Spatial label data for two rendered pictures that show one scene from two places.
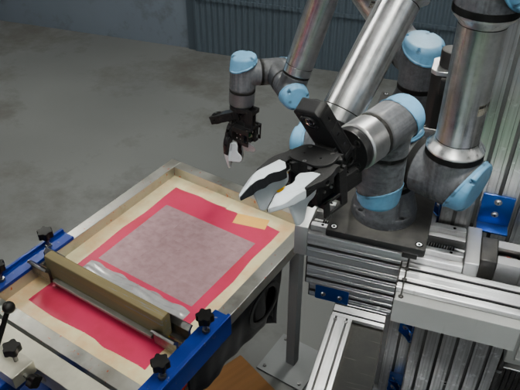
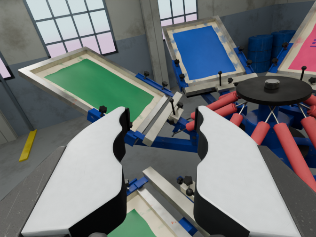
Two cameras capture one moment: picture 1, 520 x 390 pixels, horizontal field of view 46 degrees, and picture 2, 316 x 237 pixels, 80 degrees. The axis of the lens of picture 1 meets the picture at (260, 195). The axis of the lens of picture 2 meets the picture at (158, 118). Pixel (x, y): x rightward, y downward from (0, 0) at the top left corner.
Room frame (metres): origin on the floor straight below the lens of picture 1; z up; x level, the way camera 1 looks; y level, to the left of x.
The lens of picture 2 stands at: (0.72, -0.07, 1.73)
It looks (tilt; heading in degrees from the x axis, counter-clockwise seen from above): 30 degrees down; 144
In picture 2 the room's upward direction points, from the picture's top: 11 degrees counter-clockwise
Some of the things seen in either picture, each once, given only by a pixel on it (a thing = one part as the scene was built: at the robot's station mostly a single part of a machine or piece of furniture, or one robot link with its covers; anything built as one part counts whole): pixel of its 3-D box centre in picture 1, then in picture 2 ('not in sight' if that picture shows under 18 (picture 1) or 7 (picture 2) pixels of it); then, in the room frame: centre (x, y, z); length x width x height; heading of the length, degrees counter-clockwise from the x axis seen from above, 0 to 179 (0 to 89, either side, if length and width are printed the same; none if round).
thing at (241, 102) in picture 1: (242, 97); not in sight; (1.60, 0.05, 1.31); 0.08 x 0.08 x 0.05
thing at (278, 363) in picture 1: (295, 282); not in sight; (1.68, -0.14, 0.48); 0.22 x 0.22 x 0.96; 57
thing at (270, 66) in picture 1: (278, 73); not in sight; (1.61, -0.05, 1.38); 0.11 x 0.11 x 0.08; 16
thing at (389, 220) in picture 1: (385, 193); not in sight; (1.13, -0.29, 1.31); 0.15 x 0.15 x 0.10
